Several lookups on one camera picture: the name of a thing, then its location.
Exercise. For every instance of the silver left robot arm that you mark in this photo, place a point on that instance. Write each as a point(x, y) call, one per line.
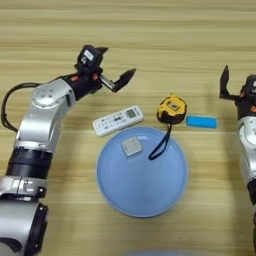
point(40, 123)

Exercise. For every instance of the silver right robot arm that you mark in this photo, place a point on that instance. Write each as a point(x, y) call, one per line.
point(248, 143)

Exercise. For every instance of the blue rectangular block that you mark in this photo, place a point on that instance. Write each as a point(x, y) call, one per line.
point(201, 121)

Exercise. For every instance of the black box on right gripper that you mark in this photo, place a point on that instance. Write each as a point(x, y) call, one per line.
point(252, 86)

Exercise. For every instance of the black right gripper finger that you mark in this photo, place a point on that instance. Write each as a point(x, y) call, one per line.
point(224, 80)

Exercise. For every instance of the round blue plate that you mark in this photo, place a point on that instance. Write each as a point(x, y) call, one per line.
point(140, 186)

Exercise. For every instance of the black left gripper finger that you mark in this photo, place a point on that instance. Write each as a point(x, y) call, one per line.
point(123, 80)
point(102, 50)

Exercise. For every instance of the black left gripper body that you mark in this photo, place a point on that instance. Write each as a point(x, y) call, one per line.
point(83, 85)

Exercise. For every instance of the yellow black tape measure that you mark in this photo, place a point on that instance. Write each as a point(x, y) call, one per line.
point(171, 108)

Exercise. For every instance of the small grey square box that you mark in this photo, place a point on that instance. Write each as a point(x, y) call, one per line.
point(131, 146)

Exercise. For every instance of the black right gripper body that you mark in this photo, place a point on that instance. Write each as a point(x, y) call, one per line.
point(246, 106)

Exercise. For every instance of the white remote control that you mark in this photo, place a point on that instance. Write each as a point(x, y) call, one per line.
point(116, 120)

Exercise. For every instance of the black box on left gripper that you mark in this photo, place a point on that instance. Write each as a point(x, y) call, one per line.
point(88, 60)

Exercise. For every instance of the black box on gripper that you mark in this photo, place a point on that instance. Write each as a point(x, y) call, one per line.
point(252, 86)
point(88, 60)

